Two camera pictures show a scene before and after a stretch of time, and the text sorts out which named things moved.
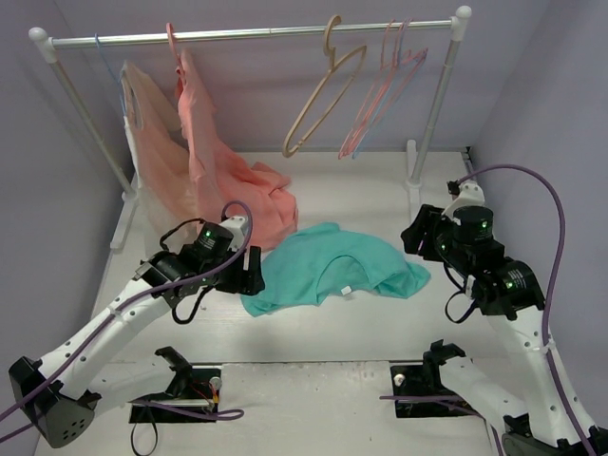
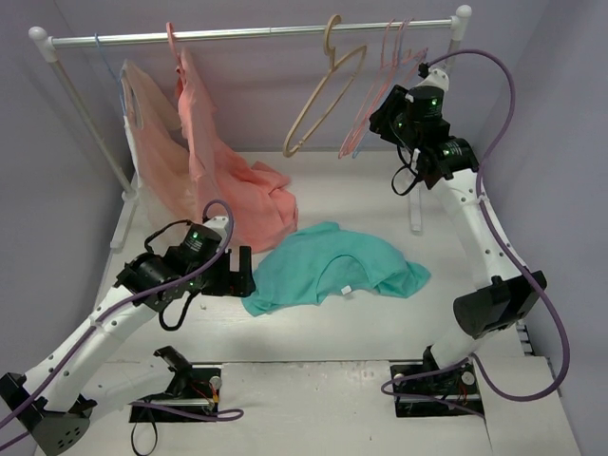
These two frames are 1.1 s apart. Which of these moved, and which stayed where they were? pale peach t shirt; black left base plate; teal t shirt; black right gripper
Moved: black right gripper
Stayed: pale peach t shirt; teal t shirt; black left base plate
